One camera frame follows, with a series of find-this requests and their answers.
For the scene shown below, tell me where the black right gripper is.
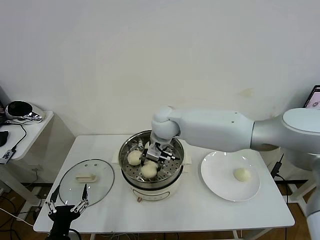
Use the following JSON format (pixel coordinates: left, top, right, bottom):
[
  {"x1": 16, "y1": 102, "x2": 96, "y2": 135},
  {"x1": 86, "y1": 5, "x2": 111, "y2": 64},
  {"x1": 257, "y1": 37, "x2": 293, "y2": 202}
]
[{"x1": 138, "y1": 139, "x2": 175, "y2": 175}]

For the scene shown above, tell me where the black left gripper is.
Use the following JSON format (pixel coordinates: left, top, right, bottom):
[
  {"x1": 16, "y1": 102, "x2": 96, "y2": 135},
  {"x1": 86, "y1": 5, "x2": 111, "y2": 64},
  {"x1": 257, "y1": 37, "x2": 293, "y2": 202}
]
[{"x1": 44, "y1": 183, "x2": 90, "y2": 240}]

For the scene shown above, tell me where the white steamed baozi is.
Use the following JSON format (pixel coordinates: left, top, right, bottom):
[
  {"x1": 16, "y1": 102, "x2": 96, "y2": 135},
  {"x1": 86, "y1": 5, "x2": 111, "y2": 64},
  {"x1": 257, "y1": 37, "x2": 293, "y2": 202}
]
[
  {"x1": 140, "y1": 160, "x2": 158, "y2": 179},
  {"x1": 232, "y1": 167, "x2": 252, "y2": 183},
  {"x1": 126, "y1": 149, "x2": 142, "y2": 166}
]

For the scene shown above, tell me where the round glass pot lid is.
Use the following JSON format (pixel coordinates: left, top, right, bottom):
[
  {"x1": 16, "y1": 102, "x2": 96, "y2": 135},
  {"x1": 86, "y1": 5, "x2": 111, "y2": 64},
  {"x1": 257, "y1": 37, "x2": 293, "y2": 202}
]
[{"x1": 58, "y1": 158, "x2": 115, "y2": 209}]

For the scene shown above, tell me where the perforated steel steamer basket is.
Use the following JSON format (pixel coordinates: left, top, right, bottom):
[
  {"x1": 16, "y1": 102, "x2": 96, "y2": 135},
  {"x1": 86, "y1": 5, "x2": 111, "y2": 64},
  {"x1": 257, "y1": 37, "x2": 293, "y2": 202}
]
[{"x1": 118, "y1": 129, "x2": 185, "y2": 190}]

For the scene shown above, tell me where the cream electric cooking pot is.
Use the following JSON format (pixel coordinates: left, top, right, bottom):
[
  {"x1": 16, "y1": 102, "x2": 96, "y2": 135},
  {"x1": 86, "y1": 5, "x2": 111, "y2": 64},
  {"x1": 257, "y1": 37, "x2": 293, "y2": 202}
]
[{"x1": 111, "y1": 149, "x2": 193, "y2": 204}]

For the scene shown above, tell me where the round white plate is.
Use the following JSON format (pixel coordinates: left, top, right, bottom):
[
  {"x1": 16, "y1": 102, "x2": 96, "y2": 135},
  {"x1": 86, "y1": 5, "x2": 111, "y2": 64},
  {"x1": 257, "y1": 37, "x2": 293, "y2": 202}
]
[{"x1": 199, "y1": 150, "x2": 261, "y2": 203}]

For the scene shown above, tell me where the small grey usb hub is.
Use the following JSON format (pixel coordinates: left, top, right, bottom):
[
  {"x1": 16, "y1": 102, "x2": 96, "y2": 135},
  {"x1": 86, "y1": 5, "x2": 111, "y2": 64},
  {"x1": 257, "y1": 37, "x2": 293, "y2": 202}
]
[{"x1": 0, "y1": 149, "x2": 15, "y2": 165}]

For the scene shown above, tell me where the black computer mouse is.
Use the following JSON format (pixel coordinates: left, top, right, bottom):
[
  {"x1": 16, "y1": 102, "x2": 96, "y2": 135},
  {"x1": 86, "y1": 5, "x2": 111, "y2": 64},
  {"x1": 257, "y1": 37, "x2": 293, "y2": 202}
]
[{"x1": 0, "y1": 131, "x2": 10, "y2": 148}]

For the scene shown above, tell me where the dark laptop edge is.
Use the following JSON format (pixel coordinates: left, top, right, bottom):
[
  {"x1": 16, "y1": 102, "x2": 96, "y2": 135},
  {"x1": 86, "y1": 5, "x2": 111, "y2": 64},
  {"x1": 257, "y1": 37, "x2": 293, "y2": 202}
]
[{"x1": 0, "y1": 86, "x2": 11, "y2": 127}]

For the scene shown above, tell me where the white side desk with label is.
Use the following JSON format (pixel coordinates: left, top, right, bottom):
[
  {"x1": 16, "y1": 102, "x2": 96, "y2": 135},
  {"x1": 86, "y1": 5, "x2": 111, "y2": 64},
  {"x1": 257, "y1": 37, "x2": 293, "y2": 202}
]
[{"x1": 253, "y1": 144, "x2": 313, "y2": 217}]

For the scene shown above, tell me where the open grey laptop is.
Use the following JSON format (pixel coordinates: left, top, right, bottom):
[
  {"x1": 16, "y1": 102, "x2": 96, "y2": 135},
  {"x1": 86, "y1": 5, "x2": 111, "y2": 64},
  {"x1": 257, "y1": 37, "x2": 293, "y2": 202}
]
[{"x1": 304, "y1": 84, "x2": 320, "y2": 110}]

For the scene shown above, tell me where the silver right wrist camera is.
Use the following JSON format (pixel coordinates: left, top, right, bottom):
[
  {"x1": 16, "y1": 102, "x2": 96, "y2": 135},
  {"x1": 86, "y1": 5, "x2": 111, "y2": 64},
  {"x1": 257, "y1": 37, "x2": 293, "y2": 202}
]
[{"x1": 146, "y1": 141, "x2": 173, "y2": 162}]

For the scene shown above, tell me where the thin black desk cable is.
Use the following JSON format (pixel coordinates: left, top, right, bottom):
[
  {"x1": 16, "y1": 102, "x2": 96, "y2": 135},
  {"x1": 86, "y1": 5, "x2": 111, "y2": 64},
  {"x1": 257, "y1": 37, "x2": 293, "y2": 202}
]
[{"x1": 3, "y1": 119, "x2": 28, "y2": 153}]

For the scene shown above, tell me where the black cable with adapter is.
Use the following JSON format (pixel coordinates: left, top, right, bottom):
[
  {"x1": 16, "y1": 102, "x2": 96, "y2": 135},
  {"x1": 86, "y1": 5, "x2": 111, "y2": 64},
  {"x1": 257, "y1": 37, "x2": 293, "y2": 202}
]
[{"x1": 271, "y1": 152, "x2": 293, "y2": 203}]

